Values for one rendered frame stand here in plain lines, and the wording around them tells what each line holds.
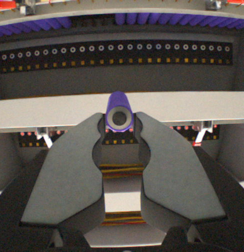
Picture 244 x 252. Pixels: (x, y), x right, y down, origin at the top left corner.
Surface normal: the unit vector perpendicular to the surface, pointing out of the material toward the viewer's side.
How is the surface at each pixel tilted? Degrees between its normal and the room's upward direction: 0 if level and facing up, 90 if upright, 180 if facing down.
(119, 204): 105
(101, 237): 165
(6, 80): 90
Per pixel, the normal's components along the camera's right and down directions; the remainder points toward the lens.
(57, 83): 0.03, 0.45
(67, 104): 0.02, 0.20
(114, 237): -0.04, -0.98
